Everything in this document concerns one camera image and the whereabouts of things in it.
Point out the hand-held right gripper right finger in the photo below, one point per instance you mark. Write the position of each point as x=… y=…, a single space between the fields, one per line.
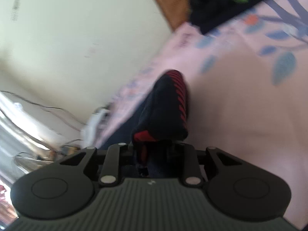
x=191 y=166

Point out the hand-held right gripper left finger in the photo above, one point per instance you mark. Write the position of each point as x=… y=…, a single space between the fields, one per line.
x=110 y=166

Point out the black red patterned sweater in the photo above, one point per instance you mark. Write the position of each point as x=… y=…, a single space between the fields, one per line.
x=166 y=110

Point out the white power strip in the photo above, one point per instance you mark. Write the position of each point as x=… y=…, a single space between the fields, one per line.
x=95 y=125

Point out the pink printed bed sheet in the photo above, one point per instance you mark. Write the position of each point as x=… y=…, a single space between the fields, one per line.
x=240 y=96

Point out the wooden headboard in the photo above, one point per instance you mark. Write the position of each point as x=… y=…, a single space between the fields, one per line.
x=170 y=2

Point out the black garment with green print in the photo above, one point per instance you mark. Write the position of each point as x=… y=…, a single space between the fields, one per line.
x=226 y=2

